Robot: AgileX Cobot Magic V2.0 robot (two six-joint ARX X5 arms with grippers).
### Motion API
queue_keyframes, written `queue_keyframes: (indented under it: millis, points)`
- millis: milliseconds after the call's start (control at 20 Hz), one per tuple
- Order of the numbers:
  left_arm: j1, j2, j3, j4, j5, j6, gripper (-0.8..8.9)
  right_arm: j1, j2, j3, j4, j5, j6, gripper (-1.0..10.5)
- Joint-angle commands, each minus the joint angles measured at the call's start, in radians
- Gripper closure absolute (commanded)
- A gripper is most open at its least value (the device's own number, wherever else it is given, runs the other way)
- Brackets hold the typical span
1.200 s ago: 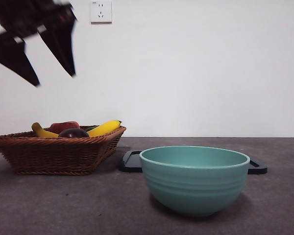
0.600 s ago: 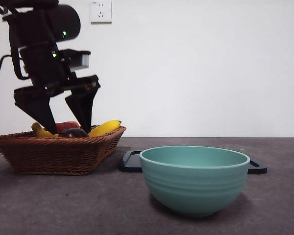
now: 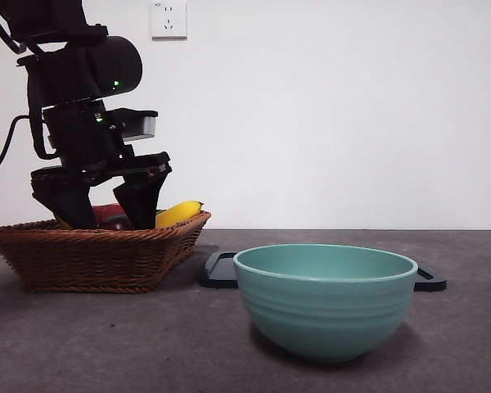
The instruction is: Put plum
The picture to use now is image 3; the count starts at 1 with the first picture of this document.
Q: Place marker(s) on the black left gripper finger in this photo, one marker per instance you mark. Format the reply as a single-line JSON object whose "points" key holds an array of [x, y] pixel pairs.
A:
{"points": [[143, 200], [73, 204]]}

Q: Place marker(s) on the dark purple plum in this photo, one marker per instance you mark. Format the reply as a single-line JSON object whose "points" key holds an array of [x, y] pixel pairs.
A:
{"points": [[116, 223]]}

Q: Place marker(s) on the teal ribbed bowl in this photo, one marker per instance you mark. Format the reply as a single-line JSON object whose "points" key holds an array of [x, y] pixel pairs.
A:
{"points": [[325, 315]]}

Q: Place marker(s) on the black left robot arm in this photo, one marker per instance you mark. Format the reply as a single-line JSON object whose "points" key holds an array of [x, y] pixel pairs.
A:
{"points": [[65, 69]]}

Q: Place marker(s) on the red apple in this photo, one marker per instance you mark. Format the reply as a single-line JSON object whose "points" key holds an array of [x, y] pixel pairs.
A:
{"points": [[106, 210]]}

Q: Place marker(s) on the yellow banana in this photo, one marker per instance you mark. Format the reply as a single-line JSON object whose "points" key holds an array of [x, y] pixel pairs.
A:
{"points": [[178, 213]]}

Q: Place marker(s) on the brown wicker basket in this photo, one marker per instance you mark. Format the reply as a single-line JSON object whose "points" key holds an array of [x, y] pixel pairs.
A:
{"points": [[90, 262]]}

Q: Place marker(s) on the black rectangular tray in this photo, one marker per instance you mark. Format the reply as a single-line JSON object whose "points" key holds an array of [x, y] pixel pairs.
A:
{"points": [[219, 276]]}

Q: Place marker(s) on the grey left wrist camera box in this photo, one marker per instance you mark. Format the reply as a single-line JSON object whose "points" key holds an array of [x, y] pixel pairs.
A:
{"points": [[141, 127]]}

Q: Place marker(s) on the white wall socket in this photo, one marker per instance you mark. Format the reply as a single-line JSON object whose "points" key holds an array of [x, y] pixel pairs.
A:
{"points": [[169, 20]]}

